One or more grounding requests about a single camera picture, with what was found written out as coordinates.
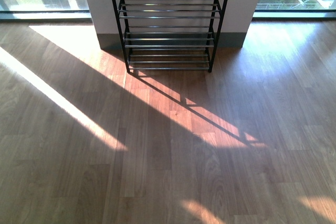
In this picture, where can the black metal shoe rack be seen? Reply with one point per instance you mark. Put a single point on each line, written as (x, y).
(169, 34)

